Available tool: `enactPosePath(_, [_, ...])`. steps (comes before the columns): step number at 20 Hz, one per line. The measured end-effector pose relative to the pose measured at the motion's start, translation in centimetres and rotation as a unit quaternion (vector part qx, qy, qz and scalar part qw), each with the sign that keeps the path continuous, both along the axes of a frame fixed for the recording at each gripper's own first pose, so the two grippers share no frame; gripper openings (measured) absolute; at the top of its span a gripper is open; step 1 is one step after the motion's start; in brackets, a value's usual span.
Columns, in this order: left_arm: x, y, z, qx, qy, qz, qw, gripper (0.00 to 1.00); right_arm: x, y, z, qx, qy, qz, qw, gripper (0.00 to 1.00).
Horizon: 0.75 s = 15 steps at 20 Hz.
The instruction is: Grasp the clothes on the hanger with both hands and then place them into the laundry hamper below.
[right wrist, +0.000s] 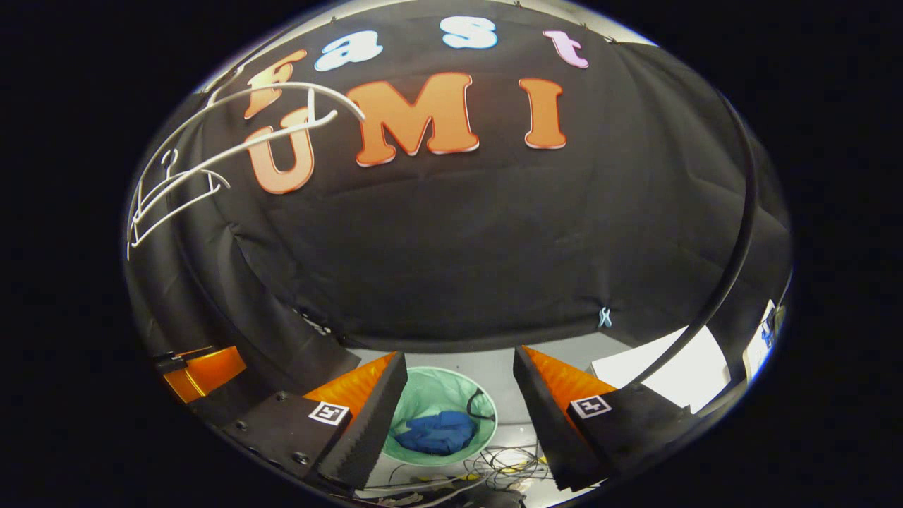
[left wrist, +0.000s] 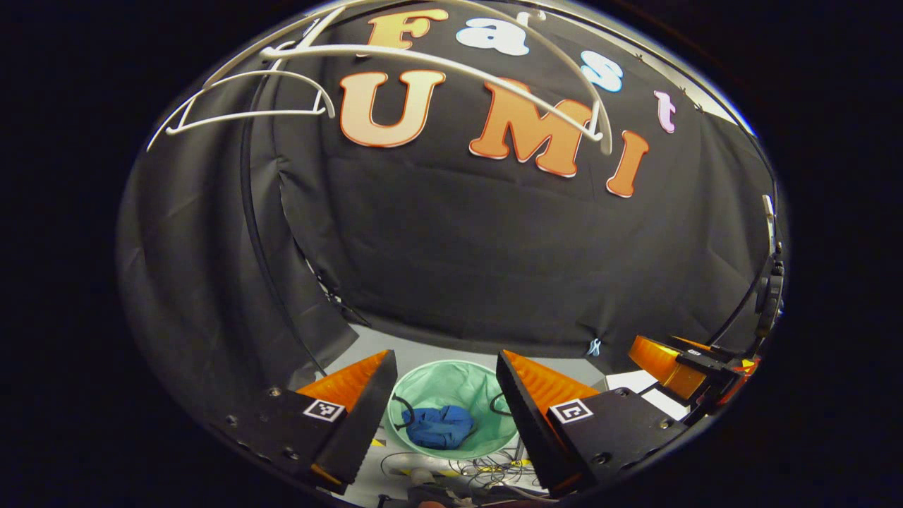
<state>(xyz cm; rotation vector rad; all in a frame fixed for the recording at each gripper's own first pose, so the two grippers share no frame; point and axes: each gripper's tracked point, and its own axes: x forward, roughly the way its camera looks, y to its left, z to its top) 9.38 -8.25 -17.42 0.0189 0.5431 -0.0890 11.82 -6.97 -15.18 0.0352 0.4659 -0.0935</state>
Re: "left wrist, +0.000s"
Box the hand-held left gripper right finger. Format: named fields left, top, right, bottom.
left=496, top=349, right=706, bottom=498

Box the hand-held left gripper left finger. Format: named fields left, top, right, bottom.
left=212, top=349, right=399, bottom=495

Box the black clamp-mounted device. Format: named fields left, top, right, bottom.
left=753, top=194, right=785, bottom=339

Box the green laundry hamper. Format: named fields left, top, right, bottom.
left=387, top=360, right=526, bottom=461

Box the white flat board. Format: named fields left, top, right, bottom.
left=605, top=370, right=691, bottom=422

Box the black clothes rack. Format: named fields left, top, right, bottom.
left=238, top=0, right=780, bottom=378

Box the white plastic hanger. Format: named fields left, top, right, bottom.
left=146, top=69, right=337, bottom=152
left=261, top=0, right=614, bottom=156

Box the tangle of thin cables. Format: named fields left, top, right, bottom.
left=381, top=452, right=551, bottom=495

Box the blue corduroy jacket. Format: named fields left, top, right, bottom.
left=404, top=404, right=477, bottom=451

